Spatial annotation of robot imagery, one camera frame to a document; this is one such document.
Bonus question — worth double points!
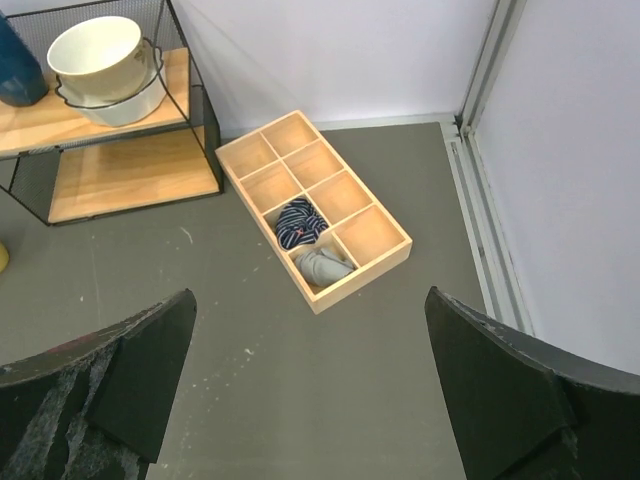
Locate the white scalloped bowl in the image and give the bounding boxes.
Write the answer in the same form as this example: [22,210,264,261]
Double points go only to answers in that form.
[55,37,167,127]

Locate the yellow mug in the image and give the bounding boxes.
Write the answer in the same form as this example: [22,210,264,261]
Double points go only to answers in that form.
[0,243,10,272]

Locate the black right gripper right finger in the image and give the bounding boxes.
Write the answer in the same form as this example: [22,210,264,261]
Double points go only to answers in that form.
[425,287,639,479]

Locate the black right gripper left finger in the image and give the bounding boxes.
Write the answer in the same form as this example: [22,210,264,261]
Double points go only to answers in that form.
[1,289,197,479]

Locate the dark blue mug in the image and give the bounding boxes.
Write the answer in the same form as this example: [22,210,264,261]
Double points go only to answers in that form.
[1,14,49,107]

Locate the cream ceramic bowl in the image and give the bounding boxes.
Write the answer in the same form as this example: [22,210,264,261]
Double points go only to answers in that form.
[46,16,147,101]

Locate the wooden compartment tray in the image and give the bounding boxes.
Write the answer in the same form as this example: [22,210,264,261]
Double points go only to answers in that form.
[216,111,412,314]

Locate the navy striped rolled underwear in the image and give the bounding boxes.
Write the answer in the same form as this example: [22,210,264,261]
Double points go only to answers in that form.
[275,197,329,250]

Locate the black wire wooden shelf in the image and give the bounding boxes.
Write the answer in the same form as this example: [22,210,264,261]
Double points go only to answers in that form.
[1,1,224,226]

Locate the grey rolled underwear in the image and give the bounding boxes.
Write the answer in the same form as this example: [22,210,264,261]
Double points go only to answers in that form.
[294,247,356,288]

